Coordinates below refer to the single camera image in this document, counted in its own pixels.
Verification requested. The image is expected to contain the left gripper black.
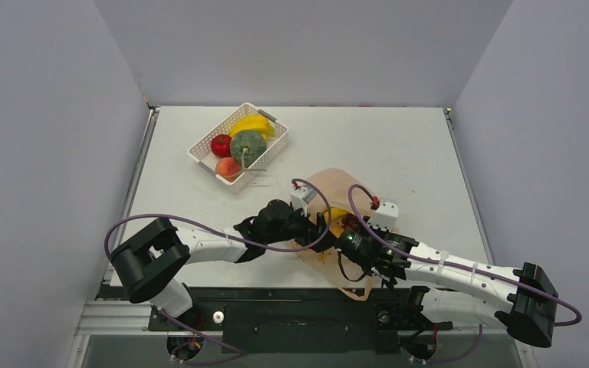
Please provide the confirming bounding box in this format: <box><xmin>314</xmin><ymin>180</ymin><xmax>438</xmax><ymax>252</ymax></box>
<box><xmin>265</xmin><ymin>203</ymin><xmax>334</xmax><ymax>254</ymax></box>

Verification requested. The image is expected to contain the translucent orange plastic bag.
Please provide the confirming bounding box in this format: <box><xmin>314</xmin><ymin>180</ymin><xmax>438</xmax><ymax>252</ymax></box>
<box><xmin>296</xmin><ymin>168</ymin><xmax>376</xmax><ymax>301</ymax></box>

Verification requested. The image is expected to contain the fake peach orange red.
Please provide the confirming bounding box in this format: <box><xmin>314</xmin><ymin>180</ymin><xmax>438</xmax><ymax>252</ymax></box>
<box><xmin>215</xmin><ymin>157</ymin><xmax>242</xmax><ymax>182</ymax></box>

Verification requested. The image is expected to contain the fake green netted melon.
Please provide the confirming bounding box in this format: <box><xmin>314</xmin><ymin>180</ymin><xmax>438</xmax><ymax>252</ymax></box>
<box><xmin>230</xmin><ymin>130</ymin><xmax>268</xmax><ymax>169</ymax></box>

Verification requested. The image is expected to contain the fake red tomato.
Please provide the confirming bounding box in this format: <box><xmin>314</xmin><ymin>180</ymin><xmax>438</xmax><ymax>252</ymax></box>
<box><xmin>210</xmin><ymin>134</ymin><xmax>232</xmax><ymax>158</ymax></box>

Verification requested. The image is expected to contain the fake yellow banana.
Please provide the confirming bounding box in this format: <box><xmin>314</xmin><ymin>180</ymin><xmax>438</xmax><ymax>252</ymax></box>
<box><xmin>229</xmin><ymin>114</ymin><xmax>275</xmax><ymax>140</ymax></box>

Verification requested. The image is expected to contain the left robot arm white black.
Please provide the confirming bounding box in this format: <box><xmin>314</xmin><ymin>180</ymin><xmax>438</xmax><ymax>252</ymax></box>
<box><xmin>106</xmin><ymin>199</ymin><xmax>337</xmax><ymax>330</ymax></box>

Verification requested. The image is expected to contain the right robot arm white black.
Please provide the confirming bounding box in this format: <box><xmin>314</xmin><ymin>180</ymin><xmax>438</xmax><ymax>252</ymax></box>
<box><xmin>336</xmin><ymin>229</ymin><xmax>558</xmax><ymax>348</ymax></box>

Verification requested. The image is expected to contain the dark red fruit in bag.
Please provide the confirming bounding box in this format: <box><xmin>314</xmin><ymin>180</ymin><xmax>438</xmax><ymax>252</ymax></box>
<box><xmin>341</xmin><ymin>213</ymin><xmax>361</xmax><ymax>232</ymax></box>

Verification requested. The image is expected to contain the yellow fruit inside bag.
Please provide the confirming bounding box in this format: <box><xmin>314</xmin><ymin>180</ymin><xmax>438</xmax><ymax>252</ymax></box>
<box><xmin>324</xmin><ymin>207</ymin><xmax>351</xmax><ymax>238</ymax></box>

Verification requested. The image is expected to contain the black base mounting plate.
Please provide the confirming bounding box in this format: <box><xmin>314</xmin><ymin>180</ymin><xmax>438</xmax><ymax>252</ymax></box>
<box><xmin>96</xmin><ymin>287</ymin><xmax>505</xmax><ymax>355</ymax></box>

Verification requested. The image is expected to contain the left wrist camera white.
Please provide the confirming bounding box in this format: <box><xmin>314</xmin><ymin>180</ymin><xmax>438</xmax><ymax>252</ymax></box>
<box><xmin>290</xmin><ymin>185</ymin><xmax>317</xmax><ymax>213</ymax></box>

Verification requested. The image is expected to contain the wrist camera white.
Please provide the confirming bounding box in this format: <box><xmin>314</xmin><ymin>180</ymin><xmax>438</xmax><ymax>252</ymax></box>
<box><xmin>290</xmin><ymin>185</ymin><xmax>317</xmax><ymax>213</ymax></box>
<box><xmin>367</xmin><ymin>199</ymin><xmax>399</xmax><ymax>232</ymax></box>

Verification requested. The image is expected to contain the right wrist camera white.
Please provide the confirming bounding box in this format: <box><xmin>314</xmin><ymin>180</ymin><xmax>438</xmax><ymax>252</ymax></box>
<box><xmin>367</xmin><ymin>199</ymin><xmax>399</xmax><ymax>232</ymax></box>

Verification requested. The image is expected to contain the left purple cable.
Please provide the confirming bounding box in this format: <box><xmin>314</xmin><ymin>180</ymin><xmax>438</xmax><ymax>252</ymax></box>
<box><xmin>104</xmin><ymin>178</ymin><xmax>333</xmax><ymax>366</ymax></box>

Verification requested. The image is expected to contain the purple cable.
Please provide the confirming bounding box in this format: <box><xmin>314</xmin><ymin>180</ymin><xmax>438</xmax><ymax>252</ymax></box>
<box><xmin>347</xmin><ymin>183</ymin><xmax>583</xmax><ymax>366</ymax></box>
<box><xmin>104</xmin><ymin>178</ymin><xmax>333</xmax><ymax>366</ymax></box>

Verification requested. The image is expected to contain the aluminium rail frame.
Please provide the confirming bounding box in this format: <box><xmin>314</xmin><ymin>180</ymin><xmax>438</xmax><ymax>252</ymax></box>
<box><xmin>68</xmin><ymin>299</ymin><xmax>533</xmax><ymax>368</ymax></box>

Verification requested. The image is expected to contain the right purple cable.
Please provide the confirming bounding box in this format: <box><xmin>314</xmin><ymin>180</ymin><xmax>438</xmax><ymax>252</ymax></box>
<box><xmin>347</xmin><ymin>183</ymin><xmax>583</xmax><ymax>366</ymax></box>

